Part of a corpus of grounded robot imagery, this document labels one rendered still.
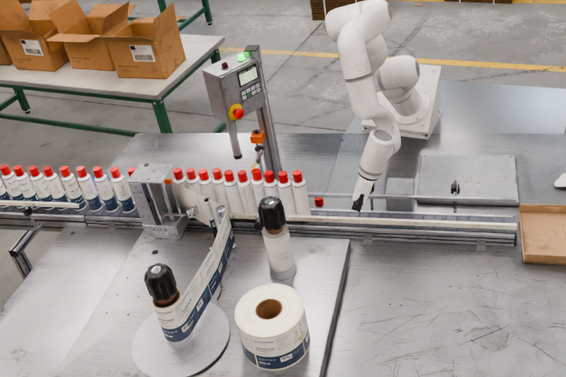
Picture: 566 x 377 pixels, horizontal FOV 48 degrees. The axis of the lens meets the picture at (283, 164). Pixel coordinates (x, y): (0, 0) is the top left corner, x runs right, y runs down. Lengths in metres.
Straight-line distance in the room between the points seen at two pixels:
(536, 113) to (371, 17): 1.14
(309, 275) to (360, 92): 0.62
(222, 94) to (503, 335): 1.14
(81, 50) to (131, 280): 2.22
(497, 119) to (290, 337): 1.54
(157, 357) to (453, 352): 0.87
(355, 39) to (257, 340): 0.94
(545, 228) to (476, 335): 0.54
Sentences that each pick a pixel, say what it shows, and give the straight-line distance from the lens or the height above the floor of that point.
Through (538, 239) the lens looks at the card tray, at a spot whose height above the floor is 0.83.
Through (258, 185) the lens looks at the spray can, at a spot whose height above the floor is 1.04.
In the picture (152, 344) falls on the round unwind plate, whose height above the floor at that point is 0.89.
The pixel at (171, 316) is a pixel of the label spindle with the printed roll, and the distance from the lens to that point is 1.90.
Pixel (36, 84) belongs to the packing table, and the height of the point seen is 0.77.
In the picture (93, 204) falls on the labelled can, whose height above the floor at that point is 0.92.
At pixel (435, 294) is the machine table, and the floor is 0.83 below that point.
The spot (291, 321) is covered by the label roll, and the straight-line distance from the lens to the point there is 1.79.
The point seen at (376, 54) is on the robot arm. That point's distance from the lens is 2.27.
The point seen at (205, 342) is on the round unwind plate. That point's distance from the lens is 1.99.
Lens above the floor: 2.36
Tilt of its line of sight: 34 degrees down
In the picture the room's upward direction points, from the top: 10 degrees counter-clockwise
